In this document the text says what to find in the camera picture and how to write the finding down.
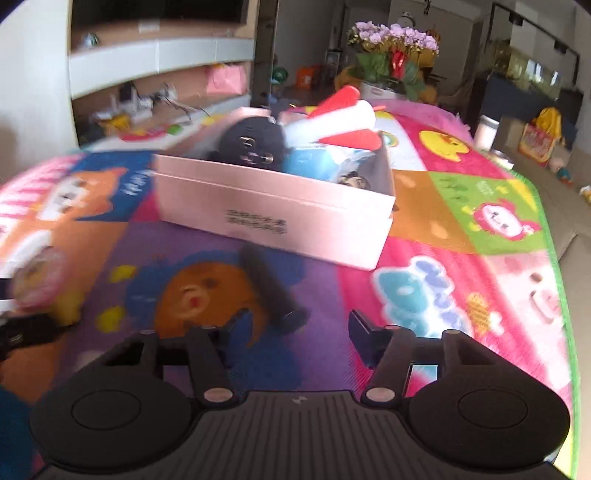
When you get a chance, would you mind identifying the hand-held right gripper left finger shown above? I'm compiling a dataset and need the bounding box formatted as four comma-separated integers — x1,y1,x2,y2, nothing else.
99,324,236,407

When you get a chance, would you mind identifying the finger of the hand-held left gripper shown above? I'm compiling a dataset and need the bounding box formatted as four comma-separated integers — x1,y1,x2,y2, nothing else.
0,314,64,361

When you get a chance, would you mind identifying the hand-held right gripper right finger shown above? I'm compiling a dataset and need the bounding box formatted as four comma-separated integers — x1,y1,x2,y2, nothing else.
348,309,502,407

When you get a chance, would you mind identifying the round pink toy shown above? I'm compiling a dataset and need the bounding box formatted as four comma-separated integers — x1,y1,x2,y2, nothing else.
7,247,86,326

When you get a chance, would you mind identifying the pink cardboard box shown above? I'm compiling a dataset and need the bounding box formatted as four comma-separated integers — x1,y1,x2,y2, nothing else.
152,107,397,272

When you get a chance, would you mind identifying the white and red foam rocket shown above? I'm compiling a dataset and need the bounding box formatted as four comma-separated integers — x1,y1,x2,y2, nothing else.
279,85,384,151

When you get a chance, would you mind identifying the dark blurred object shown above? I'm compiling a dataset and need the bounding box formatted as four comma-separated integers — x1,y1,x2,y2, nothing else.
239,244,309,334

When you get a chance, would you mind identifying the blue cloth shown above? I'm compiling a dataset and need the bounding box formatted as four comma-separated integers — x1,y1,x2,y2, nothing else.
0,385,36,480

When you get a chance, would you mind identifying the colourful printed play mat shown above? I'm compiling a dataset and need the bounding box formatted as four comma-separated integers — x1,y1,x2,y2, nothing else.
0,99,583,480

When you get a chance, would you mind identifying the yellow box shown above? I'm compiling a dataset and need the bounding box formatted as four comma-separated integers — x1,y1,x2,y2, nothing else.
99,113,133,135

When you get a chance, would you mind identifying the white cylindrical canister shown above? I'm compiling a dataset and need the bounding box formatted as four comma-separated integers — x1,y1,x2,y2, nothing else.
475,115,502,152

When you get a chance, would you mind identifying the small blue and orange toy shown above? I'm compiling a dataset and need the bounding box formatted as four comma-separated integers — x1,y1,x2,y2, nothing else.
551,159,576,186

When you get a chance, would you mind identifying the yellow printed kids bag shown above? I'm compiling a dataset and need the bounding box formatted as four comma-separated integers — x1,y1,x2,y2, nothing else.
518,106,563,164

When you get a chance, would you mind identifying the orange bag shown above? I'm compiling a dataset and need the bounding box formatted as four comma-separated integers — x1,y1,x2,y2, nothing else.
295,67,320,90

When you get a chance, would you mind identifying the potted purple orchid plant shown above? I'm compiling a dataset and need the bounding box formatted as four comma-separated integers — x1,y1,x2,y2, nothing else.
346,21,440,100

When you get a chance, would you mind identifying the pink gift bag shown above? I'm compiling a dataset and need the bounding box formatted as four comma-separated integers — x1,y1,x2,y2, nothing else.
205,64,248,96

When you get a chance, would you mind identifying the glass fish tank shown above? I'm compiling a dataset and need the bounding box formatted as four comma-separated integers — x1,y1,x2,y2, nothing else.
475,39,585,140

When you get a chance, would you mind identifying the black television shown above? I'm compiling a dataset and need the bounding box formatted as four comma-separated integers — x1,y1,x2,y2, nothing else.
71,0,248,29

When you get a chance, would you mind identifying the white wall cabinet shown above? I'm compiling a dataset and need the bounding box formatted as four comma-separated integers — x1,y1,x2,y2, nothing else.
67,0,257,149

